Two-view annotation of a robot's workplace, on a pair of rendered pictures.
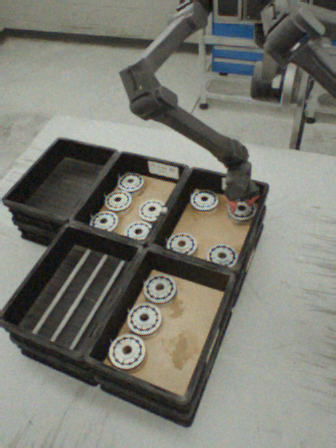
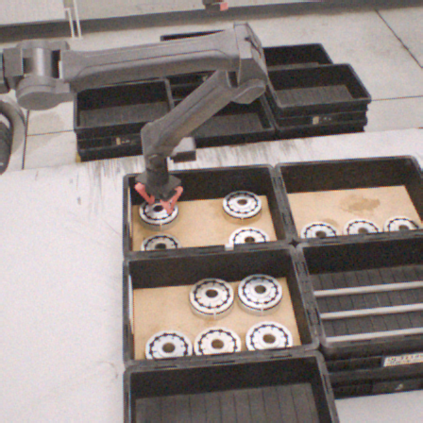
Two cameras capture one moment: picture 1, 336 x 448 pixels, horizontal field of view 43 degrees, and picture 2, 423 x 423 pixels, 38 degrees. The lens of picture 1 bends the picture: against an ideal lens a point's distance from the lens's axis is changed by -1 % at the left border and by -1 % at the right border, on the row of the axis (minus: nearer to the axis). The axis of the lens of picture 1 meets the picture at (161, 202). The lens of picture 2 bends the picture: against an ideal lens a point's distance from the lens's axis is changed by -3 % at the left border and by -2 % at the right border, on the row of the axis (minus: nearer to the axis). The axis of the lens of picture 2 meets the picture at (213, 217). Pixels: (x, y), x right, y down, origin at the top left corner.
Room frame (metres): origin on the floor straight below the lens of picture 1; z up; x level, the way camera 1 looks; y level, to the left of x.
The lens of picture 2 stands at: (1.59, 0.81, 2.00)
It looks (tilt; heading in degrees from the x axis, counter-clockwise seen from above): 44 degrees down; 235
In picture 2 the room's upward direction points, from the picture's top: 1 degrees counter-clockwise
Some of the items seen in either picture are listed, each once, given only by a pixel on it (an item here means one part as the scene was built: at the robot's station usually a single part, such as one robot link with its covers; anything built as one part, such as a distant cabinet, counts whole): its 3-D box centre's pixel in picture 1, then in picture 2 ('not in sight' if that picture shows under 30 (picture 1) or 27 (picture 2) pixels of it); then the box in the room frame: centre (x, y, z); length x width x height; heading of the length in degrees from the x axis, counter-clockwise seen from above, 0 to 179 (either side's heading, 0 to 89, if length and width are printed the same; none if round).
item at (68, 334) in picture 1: (77, 292); (389, 301); (0.75, 0.30, 0.87); 0.40 x 0.30 x 0.11; 151
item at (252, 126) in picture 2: not in sight; (221, 145); (0.30, -0.99, 0.31); 0.40 x 0.30 x 0.34; 154
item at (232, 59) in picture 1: (262, 40); not in sight; (2.73, -0.83, 0.60); 0.72 x 0.03 x 0.56; 64
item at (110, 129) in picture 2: not in sight; (127, 146); (0.66, -1.16, 0.37); 0.40 x 0.30 x 0.45; 154
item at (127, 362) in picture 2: (132, 194); (215, 303); (1.10, 0.10, 0.92); 0.40 x 0.30 x 0.02; 151
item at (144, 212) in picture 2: (241, 209); (158, 210); (1.01, -0.28, 0.86); 0.10 x 0.10 x 0.01
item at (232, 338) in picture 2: (118, 200); (217, 346); (1.13, 0.16, 0.86); 0.10 x 0.10 x 0.01
